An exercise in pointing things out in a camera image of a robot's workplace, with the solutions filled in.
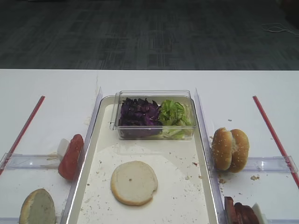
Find white block behind tomato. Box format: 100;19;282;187
57;139;69;161

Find white cable on floor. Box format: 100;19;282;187
261;22;299;36

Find white rectangular tray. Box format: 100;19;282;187
67;96;217;224

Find right red tape strip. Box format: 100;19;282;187
252;96;299;187

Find right clear cross divider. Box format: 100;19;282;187
242;156;298;174

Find white block behind meat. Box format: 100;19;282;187
252;203;268;224

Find sesame bun half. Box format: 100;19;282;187
229;129;249;173
212;127;233;171

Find green lettuce pile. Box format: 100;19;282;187
159;99;192;139

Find left red tape strip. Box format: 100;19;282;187
0;96;45;174

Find right clear acrylic divider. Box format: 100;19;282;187
194;89;228;224

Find clear cross divider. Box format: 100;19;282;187
0;153;60;170
242;156;298;174

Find clear plastic salad container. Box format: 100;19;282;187
110;90;197;140

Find red meat slices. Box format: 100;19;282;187
224;196;260;224

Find left clear cross divider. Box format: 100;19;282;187
0;153;60;170

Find red tomato slices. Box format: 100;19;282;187
58;134;84;181

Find bread bun half lower left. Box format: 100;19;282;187
19;189;56;224

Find sesame bun rear half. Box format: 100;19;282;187
229;129;249;173

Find sesame bun front half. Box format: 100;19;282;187
212;127;233;171

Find clear acrylic divider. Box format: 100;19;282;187
194;89;228;224
59;87;103;224

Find left clear acrylic divider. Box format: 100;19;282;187
59;87;103;224

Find flat bun bottom half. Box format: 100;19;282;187
110;161;158;206

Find purple cabbage shreds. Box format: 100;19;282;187
118;98;162;139

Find red tape strip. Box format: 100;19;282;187
252;96;299;187
0;96;45;174

